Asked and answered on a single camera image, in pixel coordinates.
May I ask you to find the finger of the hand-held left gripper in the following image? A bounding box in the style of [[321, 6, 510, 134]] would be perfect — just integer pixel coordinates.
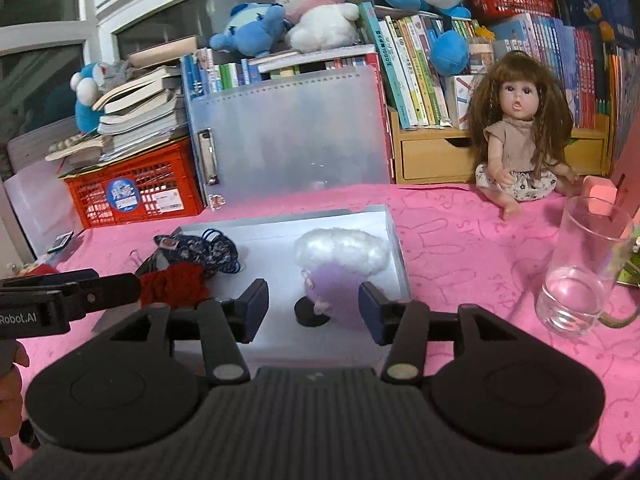
[[0, 268, 142, 322]]

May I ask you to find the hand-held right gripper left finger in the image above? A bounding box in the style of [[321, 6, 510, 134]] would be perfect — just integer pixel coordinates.
[[95, 279, 271, 386]]

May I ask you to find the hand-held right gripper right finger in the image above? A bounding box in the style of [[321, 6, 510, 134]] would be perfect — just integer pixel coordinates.
[[358, 281, 538, 386]]

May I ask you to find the black round puck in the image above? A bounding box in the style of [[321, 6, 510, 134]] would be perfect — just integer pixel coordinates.
[[293, 297, 331, 329]]

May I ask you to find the purple white plush toy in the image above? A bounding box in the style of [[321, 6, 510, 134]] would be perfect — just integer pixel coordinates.
[[293, 227, 391, 331]]

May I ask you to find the red crochet scrunchie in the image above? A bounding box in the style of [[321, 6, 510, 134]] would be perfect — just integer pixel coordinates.
[[137, 261, 211, 310]]

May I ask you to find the silver cardboard box tray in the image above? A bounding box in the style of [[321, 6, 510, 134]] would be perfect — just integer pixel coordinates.
[[132, 204, 412, 368]]

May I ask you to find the blue patterned drawstring pouch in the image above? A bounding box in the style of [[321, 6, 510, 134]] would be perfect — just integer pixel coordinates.
[[152, 227, 243, 276]]

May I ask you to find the person's left hand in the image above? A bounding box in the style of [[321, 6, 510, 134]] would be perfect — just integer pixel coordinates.
[[0, 339, 31, 438]]

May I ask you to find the red envelope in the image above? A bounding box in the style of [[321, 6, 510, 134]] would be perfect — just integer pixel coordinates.
[[15, 260, 61, 278]]

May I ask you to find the black binder clip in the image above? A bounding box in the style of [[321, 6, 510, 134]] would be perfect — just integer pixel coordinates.
[[129, 247, 168, 276]]

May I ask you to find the red plastic crate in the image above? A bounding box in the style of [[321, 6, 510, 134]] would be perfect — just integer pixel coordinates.
[[64, 137, 206, 230]]

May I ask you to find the white plastic folder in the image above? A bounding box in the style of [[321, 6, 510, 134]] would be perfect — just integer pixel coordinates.
[[4, 157, 86, 258]]

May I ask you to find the wooden desk organizer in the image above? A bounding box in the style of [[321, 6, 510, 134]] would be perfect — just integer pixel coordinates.
[[387, 107, 613, 186]]

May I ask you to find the stack of worn books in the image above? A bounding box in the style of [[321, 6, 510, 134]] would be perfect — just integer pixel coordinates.
[[45, 35, 196, 166]]

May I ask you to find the blue white cat plush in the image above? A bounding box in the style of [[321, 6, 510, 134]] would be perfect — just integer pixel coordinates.
[[70, 60, 131, 133]]

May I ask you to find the translucent clipboard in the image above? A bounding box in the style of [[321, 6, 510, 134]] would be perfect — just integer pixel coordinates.
[[182, 65, 393, 206]]

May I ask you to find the blue folder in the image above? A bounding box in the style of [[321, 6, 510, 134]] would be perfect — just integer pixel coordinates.
[[181, 55, 201, 201]]

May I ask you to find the clear glass mug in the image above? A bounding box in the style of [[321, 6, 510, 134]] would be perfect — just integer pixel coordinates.
[[536, 196, 640, 338]]

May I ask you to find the brown haired baby doll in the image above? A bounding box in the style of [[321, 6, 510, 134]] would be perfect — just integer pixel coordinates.
[[467, 50, 583, 221]]

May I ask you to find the white printed small box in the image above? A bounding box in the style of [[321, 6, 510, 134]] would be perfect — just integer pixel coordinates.
[[444, 74, 482, 130]]

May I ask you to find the row of green books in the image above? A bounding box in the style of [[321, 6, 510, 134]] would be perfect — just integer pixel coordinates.
[[360, 2, 481, 131]]

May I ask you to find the row of small books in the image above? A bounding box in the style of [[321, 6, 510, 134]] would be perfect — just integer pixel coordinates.
[[182, 45, 381, 96]]

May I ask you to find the small pink block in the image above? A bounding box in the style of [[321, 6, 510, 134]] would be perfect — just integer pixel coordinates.
[[582, 175, 621, 218]]

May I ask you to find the colourful picture card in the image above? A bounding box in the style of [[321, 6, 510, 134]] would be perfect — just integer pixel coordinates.
[[617, 225, 640, 288]]

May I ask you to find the blue dog plush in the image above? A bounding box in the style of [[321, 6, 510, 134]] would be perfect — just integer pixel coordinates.
[[209, 2, 287, 58]]

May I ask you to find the pink white rabbit plush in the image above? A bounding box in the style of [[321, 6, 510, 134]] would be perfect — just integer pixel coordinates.
[[264, 0, 361, 53]]

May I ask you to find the pink stand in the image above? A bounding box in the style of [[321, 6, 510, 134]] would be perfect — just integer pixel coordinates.
[[610, 110, 640, 221]]

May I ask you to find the blue printed carton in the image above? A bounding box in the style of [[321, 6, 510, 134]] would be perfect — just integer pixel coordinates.
[[557, 0, 640, 48]]

